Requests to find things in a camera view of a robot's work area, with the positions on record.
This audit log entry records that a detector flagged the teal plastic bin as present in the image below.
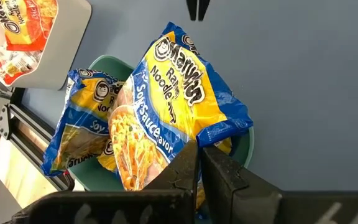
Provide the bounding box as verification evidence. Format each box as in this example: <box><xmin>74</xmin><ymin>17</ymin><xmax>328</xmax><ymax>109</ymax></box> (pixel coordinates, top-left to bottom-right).
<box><xmin>67</xmin><ymin>54</ymin><xmax>256</xmax><ymax>193</ymax></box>

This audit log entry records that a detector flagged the light wooden board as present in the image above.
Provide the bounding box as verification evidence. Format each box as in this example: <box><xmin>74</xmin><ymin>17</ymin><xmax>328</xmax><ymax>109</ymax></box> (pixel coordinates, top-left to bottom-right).
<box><xmin>0</xmin><ymin>136</ymin><xmax>59</xmax><ymax>209</ymax></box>

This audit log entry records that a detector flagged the white plastic bin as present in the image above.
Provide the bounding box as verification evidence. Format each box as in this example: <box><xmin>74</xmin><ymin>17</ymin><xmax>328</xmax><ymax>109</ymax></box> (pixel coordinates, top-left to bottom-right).
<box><xmin>0</xmin><ymin>0</ymin><xmax>93</xmax><ymax>91</ymax></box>

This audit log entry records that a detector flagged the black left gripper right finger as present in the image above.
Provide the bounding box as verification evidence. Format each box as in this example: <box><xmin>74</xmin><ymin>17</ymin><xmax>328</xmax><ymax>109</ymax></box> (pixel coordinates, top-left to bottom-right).
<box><xmin>202</xmin><ymin>145</ymin><xmax>358</xmax><ymax>224</ymax></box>

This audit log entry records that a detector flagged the orange chicken ramen pack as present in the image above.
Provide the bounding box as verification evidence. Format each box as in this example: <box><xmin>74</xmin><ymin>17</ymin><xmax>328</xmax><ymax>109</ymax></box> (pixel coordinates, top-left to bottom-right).
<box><xmin>0</xmin><ymin>43</ymin><xmax>44</xmax><ymax>87</ymax></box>
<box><xmin>0</xmin><ymin>0</ymin><xmax>58</xmax><ymax>52</ymax></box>

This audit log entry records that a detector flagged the black aluminium table frame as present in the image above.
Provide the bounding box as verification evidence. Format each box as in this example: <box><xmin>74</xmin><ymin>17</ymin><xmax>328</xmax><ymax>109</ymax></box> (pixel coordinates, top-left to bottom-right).
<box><xmin>0</xmin><ymin>88</ymin><xmax>76</xmax><ymax>191</ymax></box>

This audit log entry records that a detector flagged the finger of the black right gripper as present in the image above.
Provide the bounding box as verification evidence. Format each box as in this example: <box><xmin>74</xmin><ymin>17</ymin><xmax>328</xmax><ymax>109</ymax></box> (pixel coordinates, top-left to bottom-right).
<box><xmin>198</xmin><ymin>0</ymin><xmax>211</xmax><ymax>21</ymax></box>
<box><xmin>186</xmin><ymin>0</ymin><xmax>198</xmax><ymax>22</ymax></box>

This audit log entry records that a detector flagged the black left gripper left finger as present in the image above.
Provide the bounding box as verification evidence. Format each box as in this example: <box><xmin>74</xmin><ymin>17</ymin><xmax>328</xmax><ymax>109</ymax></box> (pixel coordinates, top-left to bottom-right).
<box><xmin>11</xmin><ymin>140</ymin><xmax>198</xmax><ymax>224</ymax></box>

